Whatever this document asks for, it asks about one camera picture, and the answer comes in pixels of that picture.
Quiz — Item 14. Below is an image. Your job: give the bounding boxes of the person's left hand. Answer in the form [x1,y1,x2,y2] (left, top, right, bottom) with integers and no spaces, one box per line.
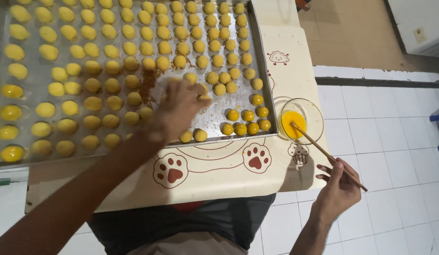
[141,79,213,144]

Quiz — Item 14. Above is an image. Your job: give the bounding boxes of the person's right hand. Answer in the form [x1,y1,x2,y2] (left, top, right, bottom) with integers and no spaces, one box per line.
[315,157,362,214]

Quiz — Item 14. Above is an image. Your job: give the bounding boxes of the thin wooden brush stick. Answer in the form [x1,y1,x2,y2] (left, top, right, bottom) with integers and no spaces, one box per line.
[290,121,368,192]

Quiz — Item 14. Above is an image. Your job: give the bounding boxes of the large metal baking tray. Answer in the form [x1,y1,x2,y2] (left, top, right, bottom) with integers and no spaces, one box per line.
[0,0,279,168]

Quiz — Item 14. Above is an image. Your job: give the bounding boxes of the brown crumbs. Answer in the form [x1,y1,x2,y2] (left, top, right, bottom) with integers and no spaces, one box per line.
[138,69,161,105]

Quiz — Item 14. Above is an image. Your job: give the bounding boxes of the cream paw print baking mat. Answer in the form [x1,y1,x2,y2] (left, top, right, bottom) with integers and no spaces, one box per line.
[25,25,330,214]

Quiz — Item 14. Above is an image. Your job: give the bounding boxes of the rows of yellow dough balls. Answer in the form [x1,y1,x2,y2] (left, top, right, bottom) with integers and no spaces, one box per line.
[0,0,272,163]

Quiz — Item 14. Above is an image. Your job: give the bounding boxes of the yellow egg yolk wash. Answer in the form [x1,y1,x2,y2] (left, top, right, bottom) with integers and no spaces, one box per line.
[282,111,307,140]

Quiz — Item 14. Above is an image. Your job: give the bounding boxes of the clear glass bowl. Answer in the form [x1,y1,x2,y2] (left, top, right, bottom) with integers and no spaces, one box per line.
[278,98,324,145]

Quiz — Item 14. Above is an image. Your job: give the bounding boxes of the person's dark shirt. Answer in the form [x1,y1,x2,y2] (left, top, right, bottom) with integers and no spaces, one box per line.
[88,193,277,255]

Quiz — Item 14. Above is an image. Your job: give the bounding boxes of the person's beige trousers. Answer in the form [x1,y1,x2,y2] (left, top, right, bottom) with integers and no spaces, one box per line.
[126,242,249,255]

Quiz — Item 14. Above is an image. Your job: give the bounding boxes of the white cabinet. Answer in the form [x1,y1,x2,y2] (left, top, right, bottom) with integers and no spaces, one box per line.
[384,0,439,60]

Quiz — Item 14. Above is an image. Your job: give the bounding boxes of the green handled tool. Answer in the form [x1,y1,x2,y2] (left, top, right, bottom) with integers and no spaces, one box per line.
[0,179,29,187]

